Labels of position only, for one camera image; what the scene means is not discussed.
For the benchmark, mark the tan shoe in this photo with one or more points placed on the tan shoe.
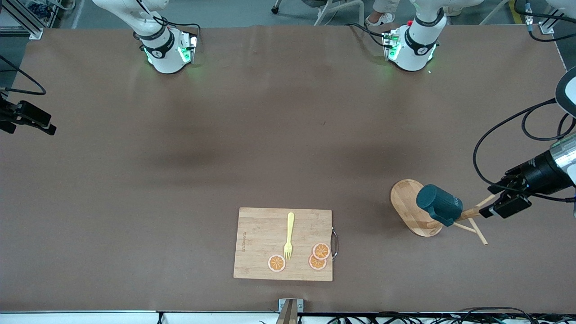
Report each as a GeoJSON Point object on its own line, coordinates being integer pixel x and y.
{"type": "Point", "coordinates": [453, 11]}

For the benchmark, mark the brown table mat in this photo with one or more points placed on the brown table mat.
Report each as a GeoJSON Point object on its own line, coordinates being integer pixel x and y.
{"type": "Point", "coordinates": [270, 112]}

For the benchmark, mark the wooden mug tree rack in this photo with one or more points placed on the wooden mug tree rack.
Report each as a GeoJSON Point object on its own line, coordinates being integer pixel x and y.
{"type": "Point", "coordinates": [405, 202]}

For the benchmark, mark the aluminium frame profile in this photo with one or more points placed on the aluminium frame profile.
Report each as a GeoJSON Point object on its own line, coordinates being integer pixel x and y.
{"type": "Point", "coordinates": [546, 28]}
{"type": "Point", "coordinates": [36, 33]}

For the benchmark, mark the dark teal cup yellow inside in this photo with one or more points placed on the dark teal cup yellow inside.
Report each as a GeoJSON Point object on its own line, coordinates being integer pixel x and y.
{"type": "Point", "coordinates": [438, 202]}

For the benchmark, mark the toy orange slice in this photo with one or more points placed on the toy orange slice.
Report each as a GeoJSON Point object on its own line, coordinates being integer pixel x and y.
{"type": "Point", "coordinates": [315, 265]}
{"type": "Point", "coordinates": [276, 263]}
{"type": "Point", "coordinates": [321, 250]}

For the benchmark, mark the white side shelf surface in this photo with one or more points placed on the white side shelf surface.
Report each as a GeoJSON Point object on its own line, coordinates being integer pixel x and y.
{"type": "Point", "coordinates": [90, 319]}

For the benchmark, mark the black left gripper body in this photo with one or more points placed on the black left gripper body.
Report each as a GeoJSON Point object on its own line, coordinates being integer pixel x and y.
{"type": "Point", "coordinates": [541, 174]}

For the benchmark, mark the aluminium profile camera beam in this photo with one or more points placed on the aluminium profile camera beam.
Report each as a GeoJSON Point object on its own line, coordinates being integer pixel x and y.
{"type": "Point", "coordinates": [288, 315]}

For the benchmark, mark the white office chair base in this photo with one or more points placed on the white office chair base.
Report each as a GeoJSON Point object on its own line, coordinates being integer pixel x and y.
{"type": "Point", "coordinates": [275, 8]}

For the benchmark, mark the white black sneaker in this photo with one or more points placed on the white black sneaker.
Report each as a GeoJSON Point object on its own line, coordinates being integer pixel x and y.
{"type": "Point", "coordinates": [380, 19]}

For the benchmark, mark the yellow plastic fork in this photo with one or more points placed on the yellow plastic fork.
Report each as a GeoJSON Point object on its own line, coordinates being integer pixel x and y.
{"type": "Point", "coordinates": [290, 225]}

